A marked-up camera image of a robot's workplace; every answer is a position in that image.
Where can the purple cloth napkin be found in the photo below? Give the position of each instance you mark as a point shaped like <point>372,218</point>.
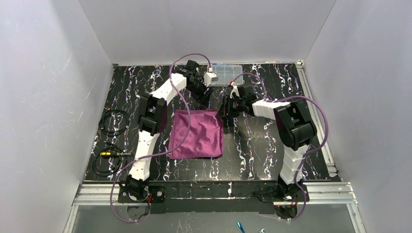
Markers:
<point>196,134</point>

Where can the clear plastic compartment box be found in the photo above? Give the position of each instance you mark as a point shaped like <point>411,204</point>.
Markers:
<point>226,73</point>

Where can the black coiled cable yellow plug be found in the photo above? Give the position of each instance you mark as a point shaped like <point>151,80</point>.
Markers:
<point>113,123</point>

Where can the aluminium frame rail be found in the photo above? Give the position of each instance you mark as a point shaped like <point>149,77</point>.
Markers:
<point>251,161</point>

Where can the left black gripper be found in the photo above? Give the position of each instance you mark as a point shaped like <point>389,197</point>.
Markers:
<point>202,88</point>

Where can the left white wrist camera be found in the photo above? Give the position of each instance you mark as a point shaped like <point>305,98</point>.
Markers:
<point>210,77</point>

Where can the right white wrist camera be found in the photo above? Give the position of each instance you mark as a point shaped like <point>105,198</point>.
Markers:
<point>234,94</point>

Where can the blue tool handle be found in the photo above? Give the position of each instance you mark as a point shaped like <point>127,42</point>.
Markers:
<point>240,227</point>

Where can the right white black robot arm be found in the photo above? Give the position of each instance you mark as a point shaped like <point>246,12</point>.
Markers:
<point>294,124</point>

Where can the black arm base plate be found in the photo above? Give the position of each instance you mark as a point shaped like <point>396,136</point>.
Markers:
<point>207,197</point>

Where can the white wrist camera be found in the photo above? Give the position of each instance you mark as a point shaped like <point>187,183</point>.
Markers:
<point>234,94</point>
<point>210,77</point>

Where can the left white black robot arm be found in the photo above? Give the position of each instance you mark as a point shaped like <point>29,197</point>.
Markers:
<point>152,118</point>

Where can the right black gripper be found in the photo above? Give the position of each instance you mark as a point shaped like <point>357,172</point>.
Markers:
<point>228,107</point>

